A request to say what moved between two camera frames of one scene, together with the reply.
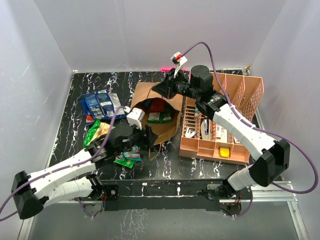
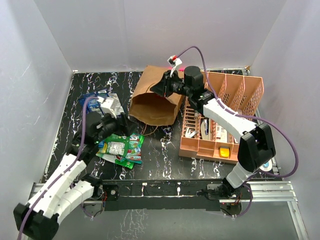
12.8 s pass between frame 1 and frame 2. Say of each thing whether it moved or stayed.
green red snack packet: moved
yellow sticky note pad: stayed
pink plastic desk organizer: stayed
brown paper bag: moved
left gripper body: moved
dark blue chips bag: stayed
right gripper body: stayed
